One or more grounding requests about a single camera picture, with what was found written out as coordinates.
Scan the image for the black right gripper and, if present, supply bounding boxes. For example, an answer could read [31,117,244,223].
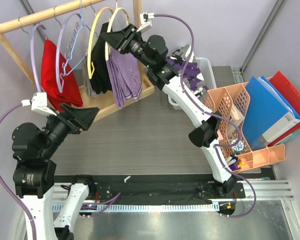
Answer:
[99,24,153,71]

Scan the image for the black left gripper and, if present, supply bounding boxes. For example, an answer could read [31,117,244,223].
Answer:
[39,101,99,157]

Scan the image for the lilac plastic hanger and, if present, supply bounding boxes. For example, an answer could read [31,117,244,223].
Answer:
[53,6,81,94]

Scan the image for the purple camouflage trousers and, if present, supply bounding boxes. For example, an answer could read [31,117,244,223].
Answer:
[166,44,209,98]

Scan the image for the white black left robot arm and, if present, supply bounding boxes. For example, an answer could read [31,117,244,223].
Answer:
[12,103,99,240]

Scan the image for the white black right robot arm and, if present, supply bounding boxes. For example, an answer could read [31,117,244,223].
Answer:
[100,24,237,198]

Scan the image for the red trousers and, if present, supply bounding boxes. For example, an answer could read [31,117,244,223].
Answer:
[40,39,84,112]

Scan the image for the grey trousers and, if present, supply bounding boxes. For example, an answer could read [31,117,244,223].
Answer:
[82,51,98,97]

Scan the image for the black trousers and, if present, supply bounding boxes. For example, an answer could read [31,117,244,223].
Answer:
[90,36,112,94]

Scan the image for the light blue hanger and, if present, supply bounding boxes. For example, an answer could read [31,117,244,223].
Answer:
[62,0,93,76]

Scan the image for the yellow hanger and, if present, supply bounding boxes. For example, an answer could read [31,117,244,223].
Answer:
[86,6,114,80]

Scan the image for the lilac hanger with red trousers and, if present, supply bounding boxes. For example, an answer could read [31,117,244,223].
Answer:
[17,17,49,92]

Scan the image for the wooden clothes rack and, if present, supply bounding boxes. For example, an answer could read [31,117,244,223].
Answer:
[0,0,156,123]

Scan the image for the white plastic basket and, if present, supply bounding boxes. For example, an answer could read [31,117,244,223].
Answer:
[166,57,217,110]

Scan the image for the pink desk organizer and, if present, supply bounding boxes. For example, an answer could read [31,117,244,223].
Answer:
[203,83,285,173]

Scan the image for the blue folder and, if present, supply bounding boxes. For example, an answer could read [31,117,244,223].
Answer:
[242,76,300,151]

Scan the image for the red folder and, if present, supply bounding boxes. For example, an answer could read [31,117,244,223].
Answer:
[268,71,300,147]

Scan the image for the teal folder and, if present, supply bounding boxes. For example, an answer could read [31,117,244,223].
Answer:
[278,129,300,145]

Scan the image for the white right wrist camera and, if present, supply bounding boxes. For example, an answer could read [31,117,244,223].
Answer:
[137,12,155,33]

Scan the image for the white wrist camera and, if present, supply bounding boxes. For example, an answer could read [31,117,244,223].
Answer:
[137,12,155,33]
[21,92,57,117]

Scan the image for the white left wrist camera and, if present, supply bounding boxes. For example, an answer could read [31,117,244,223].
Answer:
[21,92,57,117]

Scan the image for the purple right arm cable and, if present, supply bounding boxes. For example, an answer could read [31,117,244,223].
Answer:
[152,13,257,219]

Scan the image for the white slotted cable duct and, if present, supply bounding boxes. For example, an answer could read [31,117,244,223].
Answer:
[51,203,220,213]

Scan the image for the aluminium rail frame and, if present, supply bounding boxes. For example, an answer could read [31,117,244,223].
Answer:
[13,179,300,240]

